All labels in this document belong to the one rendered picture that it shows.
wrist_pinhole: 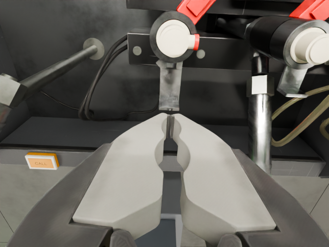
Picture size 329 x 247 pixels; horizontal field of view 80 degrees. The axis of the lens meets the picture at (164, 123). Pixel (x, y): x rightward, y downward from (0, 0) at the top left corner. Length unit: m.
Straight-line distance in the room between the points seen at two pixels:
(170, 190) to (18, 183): 1.66
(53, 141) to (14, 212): 2.20
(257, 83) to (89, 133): 0.35
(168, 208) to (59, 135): 0.47
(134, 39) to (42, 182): 1.93
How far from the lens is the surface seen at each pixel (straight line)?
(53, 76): 0.27
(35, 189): 2.22
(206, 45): 0.26
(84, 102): 0.25
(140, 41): 0.26
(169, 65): 0.17
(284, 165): 0.44
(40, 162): 0.43
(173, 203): 0.78
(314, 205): 2.47
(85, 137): 0.43
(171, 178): 0.87
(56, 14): 0.45
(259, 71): 0.19
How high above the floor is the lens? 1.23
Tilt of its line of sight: 60 degrees down
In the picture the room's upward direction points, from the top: 179 degrees counter-clockwise
